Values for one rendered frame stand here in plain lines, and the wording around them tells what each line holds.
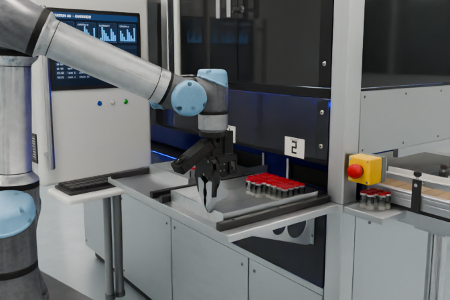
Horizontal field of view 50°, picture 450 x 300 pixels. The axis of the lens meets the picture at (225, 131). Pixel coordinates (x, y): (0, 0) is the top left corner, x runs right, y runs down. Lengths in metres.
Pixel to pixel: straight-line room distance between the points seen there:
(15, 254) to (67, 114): 1.01
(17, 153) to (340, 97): 0.84
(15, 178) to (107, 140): 0.96
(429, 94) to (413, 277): 0.64
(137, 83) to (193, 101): 0.12
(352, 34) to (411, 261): 0.84
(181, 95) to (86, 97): 1.04
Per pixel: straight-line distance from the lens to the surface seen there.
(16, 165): 1.15
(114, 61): 0.99
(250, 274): 1.82
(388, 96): 1.52
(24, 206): 1.04
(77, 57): 0.99
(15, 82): 1.12
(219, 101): 1.17
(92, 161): 2.05
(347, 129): 1.39
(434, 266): 1.49
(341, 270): 1.50
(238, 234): 1.19
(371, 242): 1.59
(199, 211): 1.30
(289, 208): 1.33
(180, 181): 1.58
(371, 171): 1.34
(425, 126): 1.72
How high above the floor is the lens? 1.30
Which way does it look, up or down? 9 degrees down
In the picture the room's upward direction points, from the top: straight up
